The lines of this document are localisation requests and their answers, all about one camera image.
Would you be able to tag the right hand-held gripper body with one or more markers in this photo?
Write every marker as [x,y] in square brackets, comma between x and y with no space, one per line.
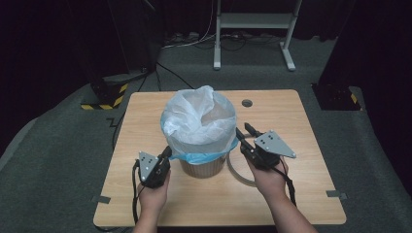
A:
[272,147]

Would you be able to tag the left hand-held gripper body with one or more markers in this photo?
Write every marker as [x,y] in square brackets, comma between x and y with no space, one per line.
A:
[152,171]

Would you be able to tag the grey ribbed waste bin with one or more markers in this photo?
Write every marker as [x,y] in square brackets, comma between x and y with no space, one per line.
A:
[202,168]

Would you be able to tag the white plastic bag blue edge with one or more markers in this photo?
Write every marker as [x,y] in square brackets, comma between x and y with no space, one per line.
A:
[194,123]

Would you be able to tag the person's left hand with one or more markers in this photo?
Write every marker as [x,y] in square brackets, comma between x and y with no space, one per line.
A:
[154,199]

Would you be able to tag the person's right hand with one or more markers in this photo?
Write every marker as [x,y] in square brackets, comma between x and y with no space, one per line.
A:
[270,183]

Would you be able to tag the round grey table grommet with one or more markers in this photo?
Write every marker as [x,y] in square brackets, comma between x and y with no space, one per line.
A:
[247,103]

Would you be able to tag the grey tape piece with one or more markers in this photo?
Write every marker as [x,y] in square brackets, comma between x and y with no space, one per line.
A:
[335,194]
[101,199]

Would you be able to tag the black hazard-striped stand base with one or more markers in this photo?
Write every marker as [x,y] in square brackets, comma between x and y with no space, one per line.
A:
[333,97]
[107,93]

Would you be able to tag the grey power strip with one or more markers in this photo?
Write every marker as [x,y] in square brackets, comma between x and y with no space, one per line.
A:
[181,38]

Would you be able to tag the grey metal stand frame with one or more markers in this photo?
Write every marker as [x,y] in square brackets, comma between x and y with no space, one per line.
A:
[256,21]

